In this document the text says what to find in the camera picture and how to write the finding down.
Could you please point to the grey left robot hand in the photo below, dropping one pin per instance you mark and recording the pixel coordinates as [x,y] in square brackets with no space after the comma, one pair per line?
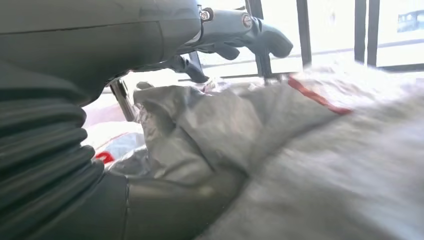
[99,39]

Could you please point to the large white plastic mailer package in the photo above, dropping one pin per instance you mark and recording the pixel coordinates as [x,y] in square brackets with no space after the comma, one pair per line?
[122,142]

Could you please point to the grey red-printed plastic mailer package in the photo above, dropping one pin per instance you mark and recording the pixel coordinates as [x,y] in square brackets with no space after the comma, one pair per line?
[298,165]

